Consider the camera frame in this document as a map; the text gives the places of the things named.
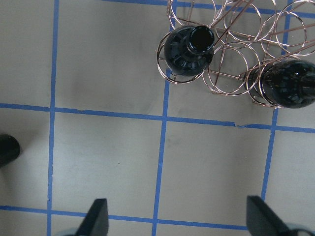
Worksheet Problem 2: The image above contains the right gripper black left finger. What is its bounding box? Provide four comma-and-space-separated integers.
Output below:
75, 199, 109, 236

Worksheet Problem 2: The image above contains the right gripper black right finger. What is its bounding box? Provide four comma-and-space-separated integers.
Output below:
246, 196, 289, 236

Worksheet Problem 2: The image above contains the dark wine bottle at right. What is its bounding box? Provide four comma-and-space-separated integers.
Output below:
248, 59, 315, 109

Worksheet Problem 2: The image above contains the dark wine bottle, open neck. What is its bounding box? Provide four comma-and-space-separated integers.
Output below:
164, 26, 215, 77

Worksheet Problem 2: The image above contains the black rounded object at left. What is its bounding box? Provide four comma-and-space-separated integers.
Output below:
0, 134, 21, 168

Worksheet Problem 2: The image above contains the copper wire bottle rack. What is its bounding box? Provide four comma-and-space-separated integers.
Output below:
156, 0, 315, 108

